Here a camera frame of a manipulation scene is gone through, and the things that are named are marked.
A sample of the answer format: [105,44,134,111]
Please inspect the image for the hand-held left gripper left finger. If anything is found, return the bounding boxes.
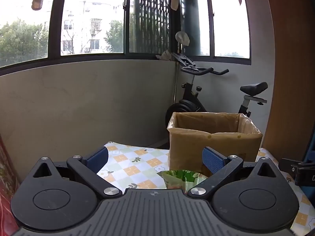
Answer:
[23,146,123,200]

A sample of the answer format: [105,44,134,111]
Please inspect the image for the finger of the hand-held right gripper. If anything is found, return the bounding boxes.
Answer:
[281,157,304,176]

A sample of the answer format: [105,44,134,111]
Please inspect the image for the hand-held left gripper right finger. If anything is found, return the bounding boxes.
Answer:
[187,146,292,200]

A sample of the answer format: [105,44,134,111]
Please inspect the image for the brown cardboard box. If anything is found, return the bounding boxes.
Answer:
[167,112,263,176]

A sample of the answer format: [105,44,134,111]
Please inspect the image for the green snack packet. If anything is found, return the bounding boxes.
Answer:
[157,170,208,190]

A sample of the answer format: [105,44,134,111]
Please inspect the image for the checked floral tablecloth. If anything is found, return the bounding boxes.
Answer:
[97,141,315,236]

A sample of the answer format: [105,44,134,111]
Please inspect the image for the black exercise bike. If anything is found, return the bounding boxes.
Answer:
[164,52,269,128]

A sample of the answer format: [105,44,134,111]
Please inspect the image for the red printed cloth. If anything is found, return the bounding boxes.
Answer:
[0,133,20,236]

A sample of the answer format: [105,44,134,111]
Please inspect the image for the brown wooden panel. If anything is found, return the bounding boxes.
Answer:
[263,0,315,164]

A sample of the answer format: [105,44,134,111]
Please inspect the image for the crumpled beige cloth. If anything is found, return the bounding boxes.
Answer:
[156,50,174,61]

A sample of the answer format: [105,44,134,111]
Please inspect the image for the white plastic wrapped knob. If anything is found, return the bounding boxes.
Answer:
[175,31,190,46]

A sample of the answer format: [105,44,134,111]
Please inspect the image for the dark green pipe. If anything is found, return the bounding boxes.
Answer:
[182,0,203,56]

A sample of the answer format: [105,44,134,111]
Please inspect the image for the perforated dark metal screen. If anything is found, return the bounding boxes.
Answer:
[130,0,173,54]

